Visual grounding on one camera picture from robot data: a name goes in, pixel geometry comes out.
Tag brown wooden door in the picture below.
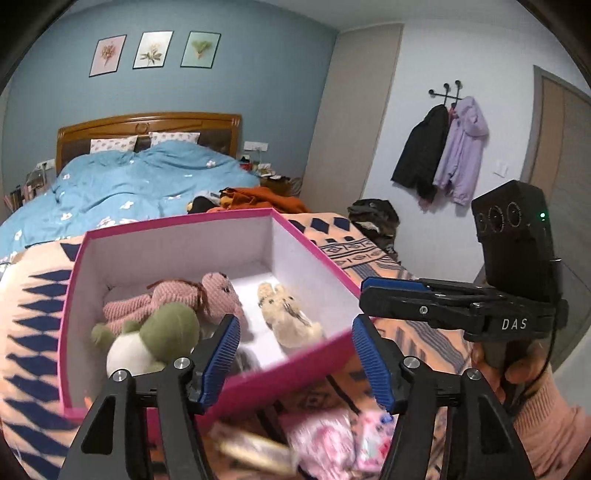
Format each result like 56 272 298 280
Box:
526 65 591 370

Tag person's right forearm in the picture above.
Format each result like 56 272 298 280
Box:
480 369 587 480

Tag beige plush bunny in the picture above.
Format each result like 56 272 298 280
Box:
256 281 326 349

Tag orange brown clothing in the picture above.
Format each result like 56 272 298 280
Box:
205 186 308 215

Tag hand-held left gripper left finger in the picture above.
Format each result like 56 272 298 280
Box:
67 314 242 480

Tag black wall coat hook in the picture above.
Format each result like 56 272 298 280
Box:
427 80 465 107

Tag green framed leaf picture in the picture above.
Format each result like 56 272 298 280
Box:
180 30 219 69

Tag person's right hand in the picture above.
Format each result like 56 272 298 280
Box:
471 342 550 411

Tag white framed flower picture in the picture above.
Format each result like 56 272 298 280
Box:
132 30 174 70

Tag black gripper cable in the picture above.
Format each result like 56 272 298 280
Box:
510 258 570 416

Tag lilac hoodie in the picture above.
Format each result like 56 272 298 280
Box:
433 96 490 206

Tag cosmetics clutter on nightstand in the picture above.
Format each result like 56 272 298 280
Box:
4 168 56 208

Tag pink framed flower picture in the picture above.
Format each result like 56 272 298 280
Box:
89 34 127 78

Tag pink storage box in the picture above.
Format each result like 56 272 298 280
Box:
59 208 372 432

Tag wooden bed headboard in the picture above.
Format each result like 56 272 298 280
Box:
56 112 243 174

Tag small items on nightstand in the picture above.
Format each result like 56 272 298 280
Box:
238 154 301 183

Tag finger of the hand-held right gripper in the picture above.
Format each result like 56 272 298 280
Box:
361 276 490 296
359 290 481 330

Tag shiny pink candy bag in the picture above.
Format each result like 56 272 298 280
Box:
281 411 361 472

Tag orange patterned blanket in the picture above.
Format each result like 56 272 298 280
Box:
0 210 485 480

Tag blue floral duvet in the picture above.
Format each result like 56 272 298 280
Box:
0 141 262 252

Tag pink and white tissue pack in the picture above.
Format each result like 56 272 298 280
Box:
355 411 398 472

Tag wooden nightstand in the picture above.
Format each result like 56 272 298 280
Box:
261 178 303 199

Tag dark clothes pile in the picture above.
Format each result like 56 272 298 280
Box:
347 198 400 259

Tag black jacket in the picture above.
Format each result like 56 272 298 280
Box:
391 104 451 204

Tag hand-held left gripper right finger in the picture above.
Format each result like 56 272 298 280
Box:
352 314 532 480

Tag green and white plush toy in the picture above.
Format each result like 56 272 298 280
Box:
91 304 201 377

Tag white patterned pillow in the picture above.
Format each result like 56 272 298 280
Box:
89 136 138 154
148 131 201 147

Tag pink knitted plush toy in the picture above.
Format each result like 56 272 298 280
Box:
102 271 245 333

